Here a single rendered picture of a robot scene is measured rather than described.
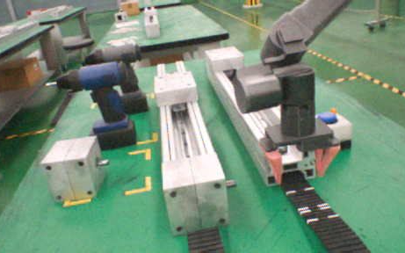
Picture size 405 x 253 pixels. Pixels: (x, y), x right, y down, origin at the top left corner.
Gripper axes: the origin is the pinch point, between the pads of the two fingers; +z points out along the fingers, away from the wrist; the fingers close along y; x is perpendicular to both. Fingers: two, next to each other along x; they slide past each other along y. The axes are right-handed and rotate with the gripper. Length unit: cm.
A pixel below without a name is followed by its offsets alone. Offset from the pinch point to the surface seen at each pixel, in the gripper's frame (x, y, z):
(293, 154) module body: -7.1, -1.7, -0.2
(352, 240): 16.4, -1.4, 1.0
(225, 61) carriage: -61, 1, -7
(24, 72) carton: -349, 179, 42
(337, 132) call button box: -12.5, -13.6, -0.4
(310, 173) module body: -5.5, -4.4, 3.9
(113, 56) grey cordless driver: -57, 36, -15
